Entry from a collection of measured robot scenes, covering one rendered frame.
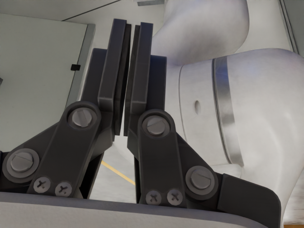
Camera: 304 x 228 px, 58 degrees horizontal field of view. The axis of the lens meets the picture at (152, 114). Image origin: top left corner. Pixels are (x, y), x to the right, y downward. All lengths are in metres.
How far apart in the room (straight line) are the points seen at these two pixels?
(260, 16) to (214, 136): 1.77
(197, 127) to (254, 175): 0.08
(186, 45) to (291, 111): 0.16
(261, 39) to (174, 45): 1.82
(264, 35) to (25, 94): 1.61
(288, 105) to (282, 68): 0.03
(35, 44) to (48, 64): 0.19
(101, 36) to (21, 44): 0.55
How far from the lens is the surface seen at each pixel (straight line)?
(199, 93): 0.27
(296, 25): 1.51
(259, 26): 2.07
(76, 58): 1.86
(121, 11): 1.95
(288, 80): 0.27
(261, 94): 0.26
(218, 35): 0.37
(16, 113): 1.69
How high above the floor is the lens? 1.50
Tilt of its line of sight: 31 degrees down
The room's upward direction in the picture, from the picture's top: 176 degrees counter-clockwise
